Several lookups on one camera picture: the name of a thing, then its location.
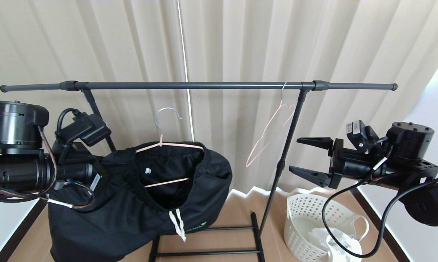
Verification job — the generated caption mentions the beige curtain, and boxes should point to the beige curtain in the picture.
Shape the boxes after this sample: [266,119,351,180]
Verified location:
[0,0,438,199]

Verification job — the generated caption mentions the black clothes rack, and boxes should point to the black clothes rack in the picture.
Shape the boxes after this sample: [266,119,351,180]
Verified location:
[0,80,398,262]

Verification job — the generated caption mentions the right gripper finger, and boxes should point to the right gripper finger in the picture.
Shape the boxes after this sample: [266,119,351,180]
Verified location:
[289,166,332,188]
[296,137,334,150]

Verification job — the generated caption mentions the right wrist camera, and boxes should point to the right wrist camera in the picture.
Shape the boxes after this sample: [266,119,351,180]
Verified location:
[346,120,389,155]

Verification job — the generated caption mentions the pink clothes hanger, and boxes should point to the pink clothes hanger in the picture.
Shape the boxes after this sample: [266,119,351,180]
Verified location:
[136,107,205,188]
[246,82,296,168]

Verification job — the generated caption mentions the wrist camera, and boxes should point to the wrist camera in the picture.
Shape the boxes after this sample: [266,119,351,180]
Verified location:
[346,120,389,155]
[55,113,112,164]

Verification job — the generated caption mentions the black shorts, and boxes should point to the black shorts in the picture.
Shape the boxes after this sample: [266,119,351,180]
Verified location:
[48,141,233,262]

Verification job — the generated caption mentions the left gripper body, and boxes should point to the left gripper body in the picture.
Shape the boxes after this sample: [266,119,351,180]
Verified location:
[57,163,103,193]

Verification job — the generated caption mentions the black cable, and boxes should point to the black cable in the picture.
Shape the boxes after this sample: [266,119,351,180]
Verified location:
[322,174,438,259]
[55,108,82,137]

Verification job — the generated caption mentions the white garment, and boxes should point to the white garment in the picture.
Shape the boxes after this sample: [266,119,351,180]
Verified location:
[308,226,363,262]

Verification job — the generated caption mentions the white laundry basket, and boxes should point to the white laundry basket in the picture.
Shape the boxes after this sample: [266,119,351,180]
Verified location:
[284,193,370,262]

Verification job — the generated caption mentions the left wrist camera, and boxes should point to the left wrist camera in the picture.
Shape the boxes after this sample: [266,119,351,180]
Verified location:
[55,113,112,164]

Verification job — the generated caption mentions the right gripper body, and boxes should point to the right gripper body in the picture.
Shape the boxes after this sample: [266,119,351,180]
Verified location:
[329,138,374,189]

